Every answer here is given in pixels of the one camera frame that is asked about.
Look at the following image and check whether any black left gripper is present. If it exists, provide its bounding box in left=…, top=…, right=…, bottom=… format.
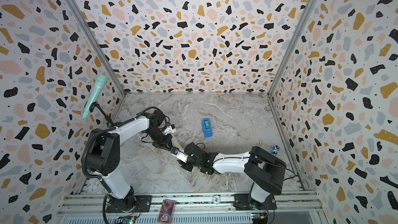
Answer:
left=148, top=128, right=177, bottom=150

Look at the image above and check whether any blue tape dispenser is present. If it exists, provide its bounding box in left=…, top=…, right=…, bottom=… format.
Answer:
left=202, top=118, right=212, bottom=138

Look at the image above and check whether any clear bubble wrap sheet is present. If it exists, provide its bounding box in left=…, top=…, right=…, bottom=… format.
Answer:
left=141, top=143, right=208, bottom=193

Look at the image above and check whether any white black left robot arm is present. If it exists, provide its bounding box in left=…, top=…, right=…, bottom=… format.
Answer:
left=81, top=107, right=172, bottom=212

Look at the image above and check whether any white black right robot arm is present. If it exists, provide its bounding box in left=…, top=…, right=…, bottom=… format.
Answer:
left=171, top=143, right=287, bottom=210

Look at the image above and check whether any purple card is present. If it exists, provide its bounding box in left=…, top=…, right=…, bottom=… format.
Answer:
left=157, top=199, right=177, bottom=224

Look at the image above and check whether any mint green microphone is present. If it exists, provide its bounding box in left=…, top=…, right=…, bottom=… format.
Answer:
left=82, top=75, right=107, bottom=119

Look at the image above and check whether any small blue white gadget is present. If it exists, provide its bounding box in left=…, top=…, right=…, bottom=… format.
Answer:
left=270, top=145, right=280, bottom=157

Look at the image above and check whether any green circuit board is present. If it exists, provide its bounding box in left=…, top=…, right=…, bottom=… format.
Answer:
left=119, top=215, right=138, bottom=224

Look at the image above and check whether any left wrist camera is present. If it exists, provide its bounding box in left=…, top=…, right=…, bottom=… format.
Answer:
left=163, top=124, right=176, bottom=135

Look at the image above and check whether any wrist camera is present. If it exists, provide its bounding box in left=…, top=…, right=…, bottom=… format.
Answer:
left=163, top=124, right=176, bottom=135
left=171, top=147, right=188, bottom=163

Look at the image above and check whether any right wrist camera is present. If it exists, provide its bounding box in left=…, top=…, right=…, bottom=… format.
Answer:
left=171, top=147, right=188, bottom=163

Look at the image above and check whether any black corrugated cable conduit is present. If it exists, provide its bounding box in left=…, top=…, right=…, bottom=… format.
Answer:
left=80, top=127, right=116, bottom=179

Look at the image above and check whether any right circuit board with wires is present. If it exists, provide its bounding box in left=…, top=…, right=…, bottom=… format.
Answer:
left=251, top=212, right=268, bottom=224

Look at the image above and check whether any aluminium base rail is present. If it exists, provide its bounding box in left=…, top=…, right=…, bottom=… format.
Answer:
left=55, top=191, right=327, bottom=224

